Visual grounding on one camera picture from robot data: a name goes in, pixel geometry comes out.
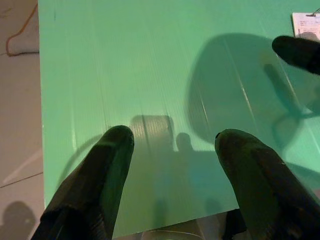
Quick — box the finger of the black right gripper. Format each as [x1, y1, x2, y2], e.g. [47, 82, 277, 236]
[271, 35, 320, 76]

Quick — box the white key tag card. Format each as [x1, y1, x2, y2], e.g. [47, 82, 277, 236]
[291, 6, 320, 41]

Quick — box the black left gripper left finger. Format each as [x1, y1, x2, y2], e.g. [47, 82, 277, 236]
[31, 124, 135, 240]

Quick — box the small green corrugated board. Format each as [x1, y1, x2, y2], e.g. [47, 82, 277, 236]
[37, 0, 320, 238]

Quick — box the orange floor cable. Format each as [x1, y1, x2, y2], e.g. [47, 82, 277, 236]
[6, 2, 38, 57]

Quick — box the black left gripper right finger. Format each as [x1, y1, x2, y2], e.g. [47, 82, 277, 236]
[214, 128, 320, 240]

